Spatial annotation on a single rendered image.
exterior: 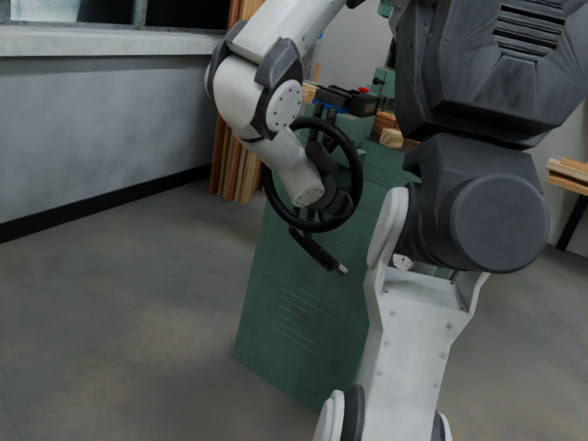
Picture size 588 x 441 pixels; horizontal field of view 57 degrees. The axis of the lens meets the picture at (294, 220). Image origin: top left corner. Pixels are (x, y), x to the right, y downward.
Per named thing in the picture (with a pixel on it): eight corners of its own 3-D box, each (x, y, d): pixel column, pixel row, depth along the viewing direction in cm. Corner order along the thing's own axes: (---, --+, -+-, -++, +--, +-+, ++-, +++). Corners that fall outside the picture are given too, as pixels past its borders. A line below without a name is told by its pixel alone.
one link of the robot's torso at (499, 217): (547, 288, 59) (579, 132, 60) (433, 262, 59) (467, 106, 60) (459, 271, 87) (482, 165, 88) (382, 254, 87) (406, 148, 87)
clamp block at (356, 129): (297, 135, 142) (304, 101, 138) (322, 129, 152) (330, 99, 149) (345, 154, 135) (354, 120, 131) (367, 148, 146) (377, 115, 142)
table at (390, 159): (229, 119, 153) (233, 98, 150) (288, 111, 177) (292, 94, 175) (424, 199, 126) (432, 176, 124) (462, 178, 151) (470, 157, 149)
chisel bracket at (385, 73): (367, 96, 151) (375, 66, 147) (387, 94, 162) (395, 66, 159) (390, 104, 147) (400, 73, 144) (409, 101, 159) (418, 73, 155)
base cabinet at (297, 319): (228, 357, 189) (269, 170, 160) (313, 299, 236) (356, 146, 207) (337, 429, 170) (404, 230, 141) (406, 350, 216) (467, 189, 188)
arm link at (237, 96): (290, 181, 90) (244, 132, 72) (245, 155, 94) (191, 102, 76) (325, 129, 90) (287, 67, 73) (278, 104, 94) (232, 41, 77)
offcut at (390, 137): (388, 148, 139) (393, 133, 137) (378, 142, 141) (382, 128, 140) (401, 148, 141) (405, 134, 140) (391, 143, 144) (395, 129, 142)
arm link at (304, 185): (304, 220, 107) (282, 204, 97) (283, 177, 111) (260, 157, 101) (353, 191, 105) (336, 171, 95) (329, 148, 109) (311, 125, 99)
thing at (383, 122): (332, 116, 157) (336, 100, 155) (334, 116, 158) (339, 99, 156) (388, 137, 149) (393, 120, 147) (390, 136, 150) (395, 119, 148)
